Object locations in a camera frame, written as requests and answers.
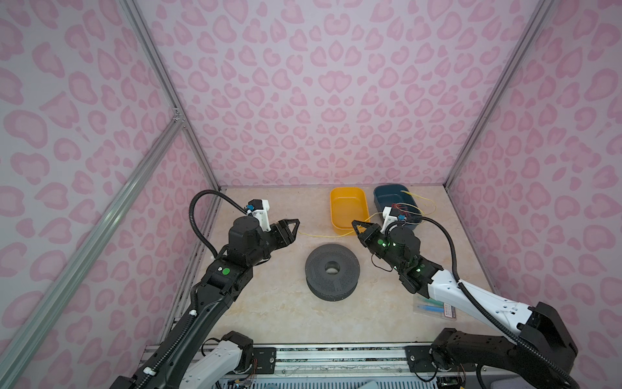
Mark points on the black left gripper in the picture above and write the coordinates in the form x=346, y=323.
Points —
x=282, y=232

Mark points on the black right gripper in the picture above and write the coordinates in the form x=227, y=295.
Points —
x=368, y=235

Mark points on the yellow plastic tray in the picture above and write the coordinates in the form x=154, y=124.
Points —
x=347, y=204

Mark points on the dark grey cable spool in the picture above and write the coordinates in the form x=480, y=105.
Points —
x=332, y=272

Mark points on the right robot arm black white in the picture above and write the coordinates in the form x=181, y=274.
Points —
x=533, y=341

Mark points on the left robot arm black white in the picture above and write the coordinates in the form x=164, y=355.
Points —
x=248, y=245

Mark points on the teal plastic tray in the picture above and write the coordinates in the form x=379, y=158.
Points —
x=397, y=195

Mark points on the pack of coloured markers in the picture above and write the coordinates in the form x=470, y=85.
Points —
x=434, y=308

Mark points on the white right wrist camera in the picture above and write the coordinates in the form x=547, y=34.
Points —
x=391, y=215

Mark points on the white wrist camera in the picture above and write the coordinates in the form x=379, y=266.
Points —
x=259, y=208
x=391, y=215

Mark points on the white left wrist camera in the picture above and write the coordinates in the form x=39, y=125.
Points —
x=259, y=208

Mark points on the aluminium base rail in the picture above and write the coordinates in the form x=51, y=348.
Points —
x=236, y=354

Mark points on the aluminium corner frame post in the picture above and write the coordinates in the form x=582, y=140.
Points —
x=136, y=19

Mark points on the right aluminium corner post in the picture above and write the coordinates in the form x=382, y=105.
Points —
x=538, y=20

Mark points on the diagonal aluminium frame bar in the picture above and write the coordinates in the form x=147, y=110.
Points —
x=30, y=337

